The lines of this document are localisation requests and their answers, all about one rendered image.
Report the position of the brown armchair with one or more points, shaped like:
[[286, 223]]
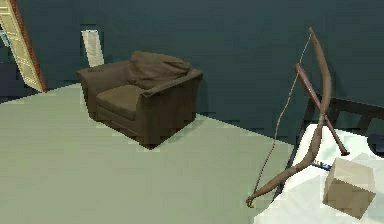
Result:
[[146, 100]]

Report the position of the red-brown baseball bat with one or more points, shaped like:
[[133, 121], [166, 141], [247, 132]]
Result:
[[316, 100]]

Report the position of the brown wooden bow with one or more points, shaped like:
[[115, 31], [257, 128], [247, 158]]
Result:
[[321, 100]]

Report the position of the small blue pen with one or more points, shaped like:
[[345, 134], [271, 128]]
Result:
[[321, 164]]

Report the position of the tan cardboard box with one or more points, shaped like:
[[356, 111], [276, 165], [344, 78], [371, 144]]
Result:
[[350, 188]]

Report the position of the cream room door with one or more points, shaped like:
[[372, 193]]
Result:
[[20, 46]]

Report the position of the dark blue pillow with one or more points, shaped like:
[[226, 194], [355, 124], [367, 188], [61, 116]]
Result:
[[377, 143]]

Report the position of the pale framed wall picture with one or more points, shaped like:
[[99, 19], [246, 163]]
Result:
[[93, 48]]

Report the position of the white bed with dark frame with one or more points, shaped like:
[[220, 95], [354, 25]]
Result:
[[316, 196]]

